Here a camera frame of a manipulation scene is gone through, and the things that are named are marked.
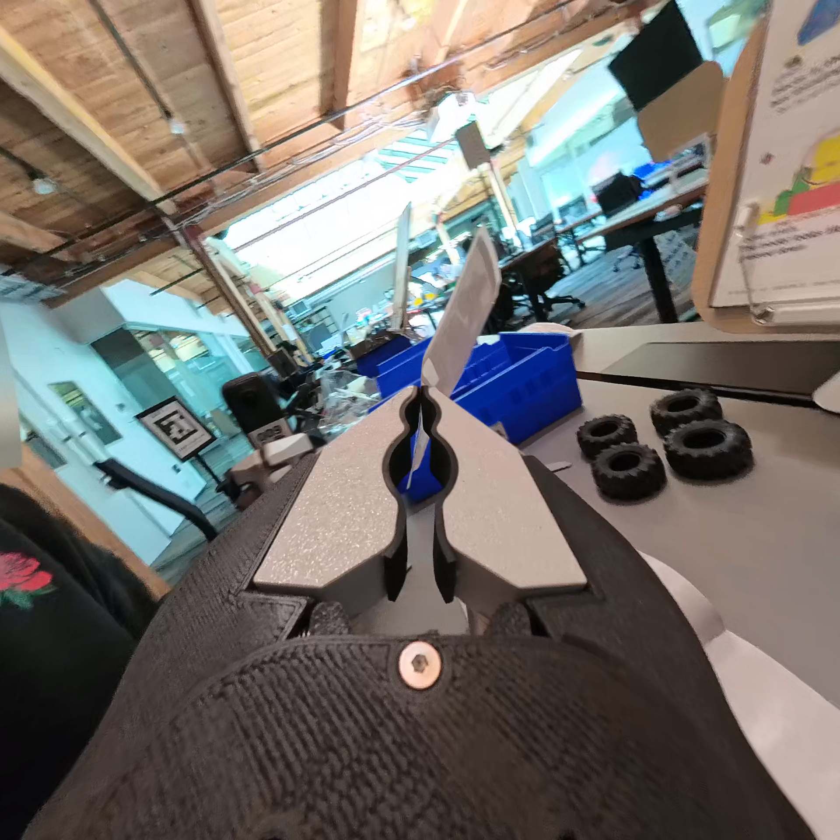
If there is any grey desk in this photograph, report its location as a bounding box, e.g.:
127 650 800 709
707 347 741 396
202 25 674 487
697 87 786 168
495 320 840 713

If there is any framed marker poster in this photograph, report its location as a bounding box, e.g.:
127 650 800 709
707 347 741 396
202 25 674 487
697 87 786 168
136 395 217 462

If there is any white printed instruction sheet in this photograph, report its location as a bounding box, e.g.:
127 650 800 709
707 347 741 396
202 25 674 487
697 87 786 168
712 0 840 309

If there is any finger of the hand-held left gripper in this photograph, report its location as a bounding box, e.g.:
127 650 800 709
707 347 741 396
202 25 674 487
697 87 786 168
261 433 316 468
230 453 290 506

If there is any brown rounded board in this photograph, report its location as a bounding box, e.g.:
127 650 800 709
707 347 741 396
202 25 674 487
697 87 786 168
638 61 726 163

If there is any black desk mat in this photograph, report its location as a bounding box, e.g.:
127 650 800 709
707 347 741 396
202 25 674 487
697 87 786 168
576 340 828 403

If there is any black toy tire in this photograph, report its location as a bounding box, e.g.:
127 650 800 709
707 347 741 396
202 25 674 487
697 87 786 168
664 420 753 481
650 388 723 437
577 413 639 460
591 443 667 503

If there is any black poster stand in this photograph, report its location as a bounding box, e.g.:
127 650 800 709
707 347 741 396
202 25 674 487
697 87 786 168
94 453 227 542

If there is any blue plastic bin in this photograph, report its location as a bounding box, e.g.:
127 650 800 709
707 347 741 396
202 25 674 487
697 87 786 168
357 333 460 401
420 331 584 496

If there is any clear plastic bag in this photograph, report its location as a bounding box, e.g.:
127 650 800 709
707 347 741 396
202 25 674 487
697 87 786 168
318 369 385 441

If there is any black office chair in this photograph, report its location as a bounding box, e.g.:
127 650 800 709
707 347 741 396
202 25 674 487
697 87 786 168
508 243 586 316

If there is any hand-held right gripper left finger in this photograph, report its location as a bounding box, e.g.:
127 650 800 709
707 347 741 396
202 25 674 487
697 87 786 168
252 386 421 605

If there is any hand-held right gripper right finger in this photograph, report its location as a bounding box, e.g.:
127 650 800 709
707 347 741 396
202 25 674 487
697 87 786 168
423 386 588 618

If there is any studio light panel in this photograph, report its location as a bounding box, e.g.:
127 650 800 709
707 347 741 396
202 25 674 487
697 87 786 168
456 121 493 169

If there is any black monitor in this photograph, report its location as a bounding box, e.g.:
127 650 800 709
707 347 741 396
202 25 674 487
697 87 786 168
607 0 704 112

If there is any open instruction booklet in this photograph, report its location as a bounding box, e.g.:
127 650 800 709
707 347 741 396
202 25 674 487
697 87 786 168
640 551 840 840

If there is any background office desk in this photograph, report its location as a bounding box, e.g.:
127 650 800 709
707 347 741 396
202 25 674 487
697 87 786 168
577 172 710 324

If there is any grey upright panel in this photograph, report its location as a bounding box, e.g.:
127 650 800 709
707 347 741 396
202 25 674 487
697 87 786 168
390 203 414 332

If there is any wooden display board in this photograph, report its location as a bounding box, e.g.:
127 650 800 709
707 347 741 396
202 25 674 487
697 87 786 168
692 0 840 332

